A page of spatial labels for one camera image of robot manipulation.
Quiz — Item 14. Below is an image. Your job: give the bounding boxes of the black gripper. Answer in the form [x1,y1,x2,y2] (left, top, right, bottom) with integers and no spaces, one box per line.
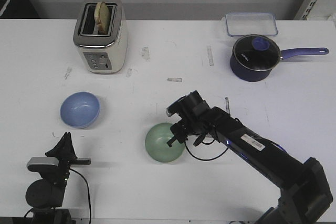
[167,90,217,147]
[45,132,91,179]

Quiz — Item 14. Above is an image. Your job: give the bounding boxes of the green bowl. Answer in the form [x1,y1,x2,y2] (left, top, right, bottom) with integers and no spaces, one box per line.
[145,123,185,163]

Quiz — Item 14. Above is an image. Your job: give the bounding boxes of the blue bowl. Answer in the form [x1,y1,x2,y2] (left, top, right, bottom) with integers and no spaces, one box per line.
[60,92,100,129]

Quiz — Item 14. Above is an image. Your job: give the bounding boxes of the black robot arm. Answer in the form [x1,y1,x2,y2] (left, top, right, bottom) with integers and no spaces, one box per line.
[166,91,333,223]
[25,132,91,223]

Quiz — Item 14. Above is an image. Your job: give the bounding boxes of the dark blue saucepan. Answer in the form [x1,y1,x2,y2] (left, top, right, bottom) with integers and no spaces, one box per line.
[230,47,329,82]

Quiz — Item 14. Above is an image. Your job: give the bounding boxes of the white and silver toaster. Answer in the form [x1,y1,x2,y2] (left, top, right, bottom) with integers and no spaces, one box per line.
[73,0,128,74]

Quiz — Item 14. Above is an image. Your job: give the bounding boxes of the glass pot lid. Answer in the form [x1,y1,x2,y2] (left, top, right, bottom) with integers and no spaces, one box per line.
[233,34,281,71]

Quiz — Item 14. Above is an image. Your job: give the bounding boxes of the clear plastic food container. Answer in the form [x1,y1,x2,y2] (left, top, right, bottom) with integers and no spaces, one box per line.
[221,12,278,37]

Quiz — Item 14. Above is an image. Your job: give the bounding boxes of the slice of bread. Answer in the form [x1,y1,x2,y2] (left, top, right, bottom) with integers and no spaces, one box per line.
[94,2,110,35]

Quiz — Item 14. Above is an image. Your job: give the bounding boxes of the black box in corner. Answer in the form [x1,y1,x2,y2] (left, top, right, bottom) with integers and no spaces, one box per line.
[1,0,40,19]

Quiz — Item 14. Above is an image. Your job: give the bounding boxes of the white metal shelf rack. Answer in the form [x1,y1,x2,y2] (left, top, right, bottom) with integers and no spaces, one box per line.
[293,0,335,20]

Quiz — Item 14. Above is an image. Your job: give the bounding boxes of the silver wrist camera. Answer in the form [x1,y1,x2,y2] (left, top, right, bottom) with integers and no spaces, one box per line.
[166,96,186,117]
[26,157,59,172]

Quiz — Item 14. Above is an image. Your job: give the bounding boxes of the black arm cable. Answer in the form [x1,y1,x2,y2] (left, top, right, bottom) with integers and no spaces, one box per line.
[183,129,232,161]
[68,168,92,222]

